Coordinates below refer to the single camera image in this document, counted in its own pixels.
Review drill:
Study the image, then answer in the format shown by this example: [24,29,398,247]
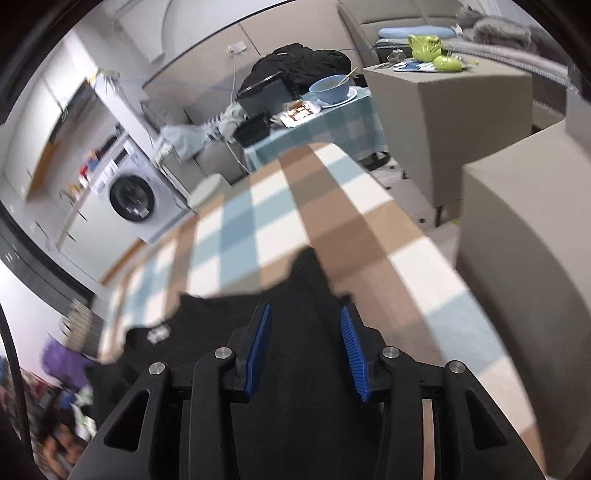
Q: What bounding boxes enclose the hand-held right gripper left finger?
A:
[83,301,273,480]

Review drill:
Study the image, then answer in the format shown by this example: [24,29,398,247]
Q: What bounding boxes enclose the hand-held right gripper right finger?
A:
[339,305,546,480]

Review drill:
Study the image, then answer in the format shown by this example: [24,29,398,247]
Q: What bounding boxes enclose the black knit shirt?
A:
[88,247,393,480]

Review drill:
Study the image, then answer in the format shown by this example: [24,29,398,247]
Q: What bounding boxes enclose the brown blue checkered tablecloth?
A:
[99,142,546,480]

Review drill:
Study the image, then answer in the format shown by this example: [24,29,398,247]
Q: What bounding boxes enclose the round white stool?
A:
[189,174,229,210]

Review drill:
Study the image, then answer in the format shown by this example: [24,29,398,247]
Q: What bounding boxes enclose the woven laundry basket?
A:
[60,298,109,356]

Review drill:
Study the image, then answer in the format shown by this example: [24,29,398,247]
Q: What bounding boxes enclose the white plastic bag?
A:
[73,388,99,440]

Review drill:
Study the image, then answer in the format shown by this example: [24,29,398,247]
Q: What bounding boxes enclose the grey sofa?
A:
[141,99,252,185]

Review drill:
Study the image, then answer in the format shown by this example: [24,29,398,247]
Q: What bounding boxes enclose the purple bag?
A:
[39,339,93,388]

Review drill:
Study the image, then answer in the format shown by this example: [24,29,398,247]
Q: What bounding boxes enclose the white washing machine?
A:
[95,138,190,243]

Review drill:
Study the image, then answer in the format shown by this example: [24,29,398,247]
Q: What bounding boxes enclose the white kitchen counter cabinet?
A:
[55,194,144,264]

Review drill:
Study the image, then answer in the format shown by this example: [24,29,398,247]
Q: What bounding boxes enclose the large beige cabinet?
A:
[455,122,591,480]

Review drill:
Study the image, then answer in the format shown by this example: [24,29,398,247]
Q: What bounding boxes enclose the black plastic tray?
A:
[233,115,273,147]

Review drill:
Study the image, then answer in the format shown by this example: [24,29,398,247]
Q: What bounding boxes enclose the shoe rack with shoes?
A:
[0,360,88,480]

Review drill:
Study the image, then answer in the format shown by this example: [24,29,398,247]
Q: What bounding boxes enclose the teal checkered tablecloth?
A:
[244,85,386,174]

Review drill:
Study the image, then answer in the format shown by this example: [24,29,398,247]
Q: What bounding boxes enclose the light blue cloth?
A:
[159,124,218,160]

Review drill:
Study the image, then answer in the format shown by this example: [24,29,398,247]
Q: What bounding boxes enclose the pale grey cloth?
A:
[208,104,245,134]

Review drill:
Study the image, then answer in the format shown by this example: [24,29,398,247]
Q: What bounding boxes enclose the small beige cabinet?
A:
[362,58,534,227]

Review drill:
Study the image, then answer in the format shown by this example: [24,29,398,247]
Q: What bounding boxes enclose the dark glass door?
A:
[0,203,98,301]

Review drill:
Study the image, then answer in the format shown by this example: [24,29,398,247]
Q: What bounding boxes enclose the black cooker pot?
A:
[236,71,289,116]

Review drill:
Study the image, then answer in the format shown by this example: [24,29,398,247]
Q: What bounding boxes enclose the grey cushion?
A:
[141,99,185,130]

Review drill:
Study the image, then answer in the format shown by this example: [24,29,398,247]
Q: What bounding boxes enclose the pale blue plate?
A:
[318,87,358,108]

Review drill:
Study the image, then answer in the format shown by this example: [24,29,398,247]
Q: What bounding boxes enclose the blue bowl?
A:
[308,74,352,103]

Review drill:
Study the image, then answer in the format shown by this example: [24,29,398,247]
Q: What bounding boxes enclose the black jacket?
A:
[249,44,356,95]

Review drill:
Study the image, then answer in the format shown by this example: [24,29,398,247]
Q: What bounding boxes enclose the small green toy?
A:
[433,54,464,73]

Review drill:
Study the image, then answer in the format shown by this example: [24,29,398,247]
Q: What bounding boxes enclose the steel range hood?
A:
[60,80,100,121]

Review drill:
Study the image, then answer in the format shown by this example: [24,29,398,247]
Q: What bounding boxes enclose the blue pillow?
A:
[379,26,451,41]

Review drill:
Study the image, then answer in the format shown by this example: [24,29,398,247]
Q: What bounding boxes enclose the grey upholstered bed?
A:
[337,0,573,88]

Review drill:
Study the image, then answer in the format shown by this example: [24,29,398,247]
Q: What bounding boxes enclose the grey blanket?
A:
[457,9,573,84]

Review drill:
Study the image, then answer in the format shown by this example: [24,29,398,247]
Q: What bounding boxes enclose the white wall cabinets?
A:
[4,76,100,204]

